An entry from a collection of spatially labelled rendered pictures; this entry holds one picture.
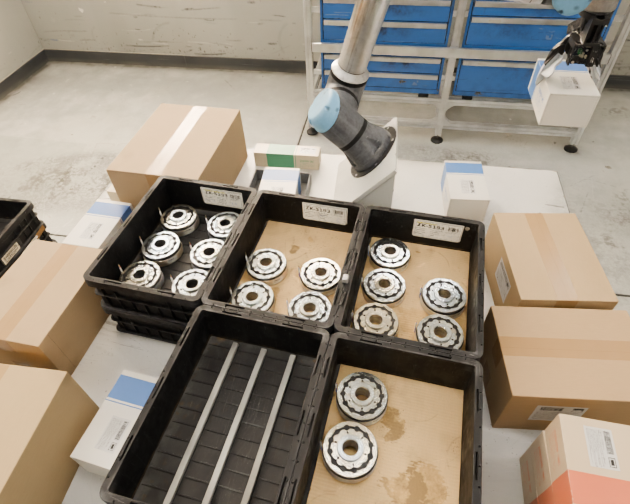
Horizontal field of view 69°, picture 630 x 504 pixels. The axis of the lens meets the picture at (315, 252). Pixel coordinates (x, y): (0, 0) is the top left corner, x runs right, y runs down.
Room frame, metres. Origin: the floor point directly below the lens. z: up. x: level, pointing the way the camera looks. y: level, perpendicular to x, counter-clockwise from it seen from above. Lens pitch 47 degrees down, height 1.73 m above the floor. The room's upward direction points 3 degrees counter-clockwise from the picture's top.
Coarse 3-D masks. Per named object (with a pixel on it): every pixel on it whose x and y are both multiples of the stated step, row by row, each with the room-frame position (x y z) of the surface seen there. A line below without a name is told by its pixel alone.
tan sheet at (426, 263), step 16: (368, 256) 0.81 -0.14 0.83; (416, 256) 0.80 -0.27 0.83; (432, 256) 0.79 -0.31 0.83; (448, 256) 0.79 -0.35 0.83; (464, 256) 0.79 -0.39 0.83; (368, 272) 0.75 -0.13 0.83; (416, 272) 0.74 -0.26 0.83; (432, 272) 0.74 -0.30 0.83; (448, 272) 0.74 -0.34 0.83; (464, 272) 0.73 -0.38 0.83; (416, 288) 0.69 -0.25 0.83; (464, 288) 0.68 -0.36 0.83; (400, 304) 0.64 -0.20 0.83; (416, 304) 0.64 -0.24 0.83; (400, 320) 0.60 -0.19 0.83; (416, 320) 0.60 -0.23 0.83; (464, 320) 0.59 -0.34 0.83; (400, 336) 0.56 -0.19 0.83; (464, 336) 0.55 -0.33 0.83
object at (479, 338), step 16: (368, 208) 0.88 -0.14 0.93; (384, 208) 0.88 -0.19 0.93; (480, 224) 0.80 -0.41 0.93; (480, 240) 0.76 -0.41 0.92; (352, 256) 0.72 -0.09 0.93; (480, 256) 0.70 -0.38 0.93; (352, 272) 0.67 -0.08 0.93; (480, 272) 0.65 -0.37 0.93; (480, 288) 0.62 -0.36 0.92; (480, 304) 0.56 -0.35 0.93; (336, 320) 0.54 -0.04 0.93; (480, 320) 0.52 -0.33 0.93; (368, 336) 0.50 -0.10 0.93; (384, 336) 0.50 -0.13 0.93; (480, 336) 0.49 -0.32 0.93; (448, 352) 0.45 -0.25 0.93; (464, 352) 0.45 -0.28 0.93; (480, 352) 0.45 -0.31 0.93
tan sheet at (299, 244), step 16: (272, 224) 0.95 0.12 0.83; (288, 224) 0.94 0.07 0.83; (272, 240) 0.88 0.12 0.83; (288, 240) 0.88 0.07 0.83; (304, 240) 0.88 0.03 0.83; (320, 240) 0.87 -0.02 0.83; (336, 240) 0.87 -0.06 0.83; (288, 256) 0.82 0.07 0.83; (304, 256) 0.82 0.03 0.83; (320, 256) 0.81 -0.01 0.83; (336, 256) 0.81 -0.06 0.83; (288, 272) 0.76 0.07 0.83; (272, 288) 0.71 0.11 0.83; (288, 288) 0.71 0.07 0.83; (288, 304) 0.66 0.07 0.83
